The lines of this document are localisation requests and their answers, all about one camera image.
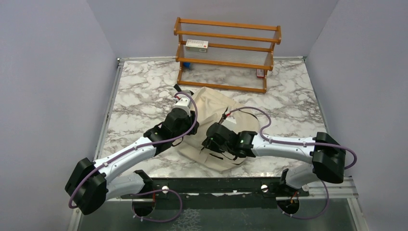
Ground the cream canvas backpack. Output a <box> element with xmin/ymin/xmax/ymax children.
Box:
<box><xmin>176</xmin><ymin>87</ymin><xmax>260</xmax><ymax>172</ymax></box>

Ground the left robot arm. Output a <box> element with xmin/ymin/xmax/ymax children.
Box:
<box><xmin>64</xmin><ymin>108</ymin><xmax>199</xmax><ymax>215</ymax></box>

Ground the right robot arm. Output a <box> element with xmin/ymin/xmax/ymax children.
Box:
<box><xmin>202</xmin><ymin>123</ymin><xmax>345</xmax><ymax>196</ymax></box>

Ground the red white small box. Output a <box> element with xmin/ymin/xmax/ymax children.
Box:
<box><xmin>256</xmin><ymin>69</ymin><xmax>265</xmax><ymax>78</ymax></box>

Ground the orange wooden shelf rack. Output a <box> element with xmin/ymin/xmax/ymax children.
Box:
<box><xmin>173</xmin><ymin>17</ymin><xmax>282</xmax><ymax>93</ymax></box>

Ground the grey green small box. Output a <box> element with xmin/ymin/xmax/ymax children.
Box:
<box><xmin>185</xmin><ymin>39</ymin><xmax>209</xmax><ymax>53</ymax></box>

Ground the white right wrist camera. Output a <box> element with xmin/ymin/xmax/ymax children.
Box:
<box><xmin>222</xmin><ymin>115</ymin><xmax>237</xmax><ymax>126</ymax></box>

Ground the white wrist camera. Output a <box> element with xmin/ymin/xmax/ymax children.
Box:
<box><xmin>174</xmin><ymin>97</ymin><xmax>192</xmax><ymax>112</ymax></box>
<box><xmin>222</xmin><ymin>115</ymin><xmax>237</xmax><ymax>126</ymax></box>

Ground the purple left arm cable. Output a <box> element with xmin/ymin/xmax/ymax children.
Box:
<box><xmin>68</xmin><ymin>91</ymin><xmax>199</xmax><ymax>223</ymax></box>

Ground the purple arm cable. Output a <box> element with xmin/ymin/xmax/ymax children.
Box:
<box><xmin>228</xmin><ymin>106</ymin><xmax>357</xmax><ymax>220</ymax></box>
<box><xmin>68</xmin><ymin>91</ymin><xmax>199</xmax><ymax>223</ymax></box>

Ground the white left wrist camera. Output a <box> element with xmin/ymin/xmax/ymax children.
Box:
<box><xmin>174</xmin><ymin>97</ymin><xmax>192</xmax><ymax>112</ymax></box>

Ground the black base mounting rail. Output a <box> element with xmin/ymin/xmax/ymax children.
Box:
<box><xmin>120</xmin><ymin>171</ymin><xmax>309</xmax><ymax>210</ymax></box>

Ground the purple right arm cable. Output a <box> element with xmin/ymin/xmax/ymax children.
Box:
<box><xmin>228</xmin><ymin>106</ymin><xmax>357</xmax><ymax>220</ymax></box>

